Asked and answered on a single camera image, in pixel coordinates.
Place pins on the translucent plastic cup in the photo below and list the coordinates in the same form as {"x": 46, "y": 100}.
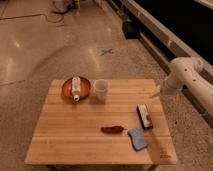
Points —
{"x": 101, "y": 89}

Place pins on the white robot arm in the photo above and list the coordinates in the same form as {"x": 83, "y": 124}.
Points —
{"x": 186, "y": 71}

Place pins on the black box on floor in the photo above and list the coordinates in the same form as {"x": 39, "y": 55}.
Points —
{"x": 130, "y": 30}

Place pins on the white plastic bottle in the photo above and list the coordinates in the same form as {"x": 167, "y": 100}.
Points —
{"x": 76, "y": 88}

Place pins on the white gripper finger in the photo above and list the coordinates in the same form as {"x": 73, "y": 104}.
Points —
{"x": 156, "y": 92}

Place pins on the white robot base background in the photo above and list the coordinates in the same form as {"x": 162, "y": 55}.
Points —
{"x": 63, "y": 6}

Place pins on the wooden table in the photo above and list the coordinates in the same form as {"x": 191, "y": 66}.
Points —
{"x": 69, "y": 133}

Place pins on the blue sponge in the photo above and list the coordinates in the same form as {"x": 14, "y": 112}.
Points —
{"x": 137, "y": 139}

